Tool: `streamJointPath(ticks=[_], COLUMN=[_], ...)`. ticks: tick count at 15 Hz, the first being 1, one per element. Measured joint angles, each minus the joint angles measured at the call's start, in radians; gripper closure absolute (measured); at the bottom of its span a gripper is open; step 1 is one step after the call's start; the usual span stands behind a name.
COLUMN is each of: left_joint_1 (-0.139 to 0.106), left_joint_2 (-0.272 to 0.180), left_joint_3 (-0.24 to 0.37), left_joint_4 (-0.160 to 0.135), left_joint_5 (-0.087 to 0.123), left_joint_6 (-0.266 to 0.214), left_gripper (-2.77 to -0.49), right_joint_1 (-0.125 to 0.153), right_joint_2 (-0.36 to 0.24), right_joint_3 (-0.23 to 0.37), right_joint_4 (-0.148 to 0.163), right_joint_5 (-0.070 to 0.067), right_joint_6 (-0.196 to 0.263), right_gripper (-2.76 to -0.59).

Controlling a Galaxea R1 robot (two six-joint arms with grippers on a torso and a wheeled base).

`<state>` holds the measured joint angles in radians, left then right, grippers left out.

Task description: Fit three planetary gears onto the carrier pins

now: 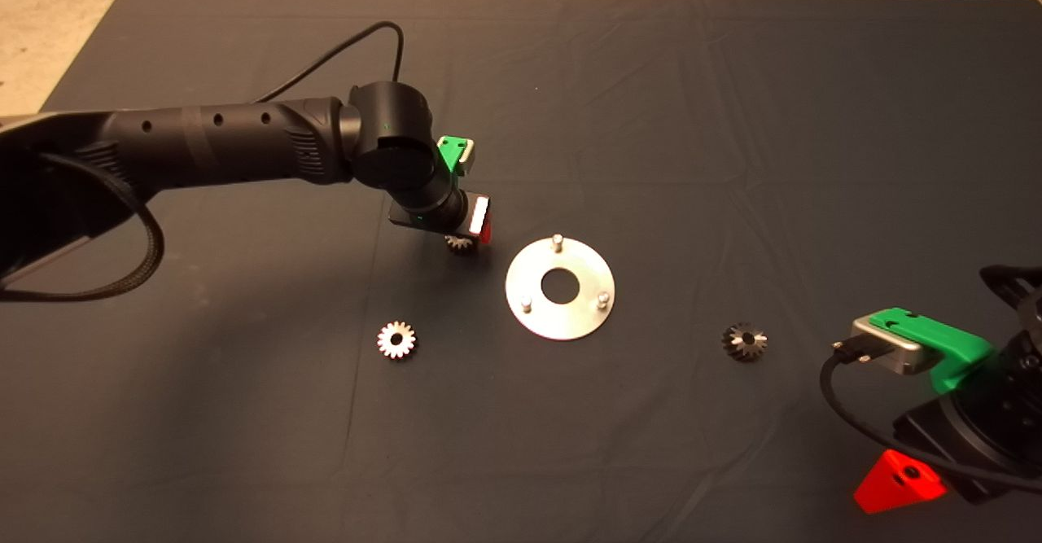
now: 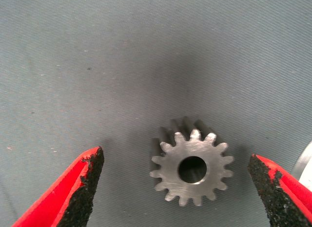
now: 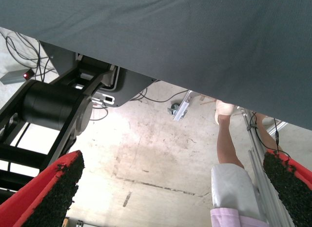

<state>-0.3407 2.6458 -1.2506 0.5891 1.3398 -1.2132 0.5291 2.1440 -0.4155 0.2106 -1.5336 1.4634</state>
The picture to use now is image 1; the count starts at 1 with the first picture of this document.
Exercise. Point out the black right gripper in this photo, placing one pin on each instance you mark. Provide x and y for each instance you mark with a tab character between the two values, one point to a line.
993	429

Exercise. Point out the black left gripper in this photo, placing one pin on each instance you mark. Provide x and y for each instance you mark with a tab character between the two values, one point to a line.
440	216

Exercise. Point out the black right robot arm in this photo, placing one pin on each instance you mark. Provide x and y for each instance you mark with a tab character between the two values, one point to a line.
1022	299

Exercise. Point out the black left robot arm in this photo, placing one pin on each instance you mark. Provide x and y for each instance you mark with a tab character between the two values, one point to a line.
220	144

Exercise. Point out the round metal carrier plate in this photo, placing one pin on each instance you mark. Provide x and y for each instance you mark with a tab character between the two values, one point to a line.
570	323

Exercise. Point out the dark grey table cloth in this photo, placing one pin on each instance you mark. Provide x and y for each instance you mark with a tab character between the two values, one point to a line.
651	120

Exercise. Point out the silver left camera box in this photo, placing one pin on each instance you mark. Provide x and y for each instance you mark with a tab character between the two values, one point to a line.
467	164

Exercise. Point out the silver camera box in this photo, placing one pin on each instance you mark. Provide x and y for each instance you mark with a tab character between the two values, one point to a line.
895	356
467	164

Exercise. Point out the green left camera mount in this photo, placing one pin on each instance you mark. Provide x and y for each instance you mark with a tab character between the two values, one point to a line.
450	152

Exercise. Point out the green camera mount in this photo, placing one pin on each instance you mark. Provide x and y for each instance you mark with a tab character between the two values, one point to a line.
952	348
450	152

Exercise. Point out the silver right camera box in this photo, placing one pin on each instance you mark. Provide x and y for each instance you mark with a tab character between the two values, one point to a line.
895	356

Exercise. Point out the green right camera mount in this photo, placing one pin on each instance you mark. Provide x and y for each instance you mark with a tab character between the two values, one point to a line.
952	348

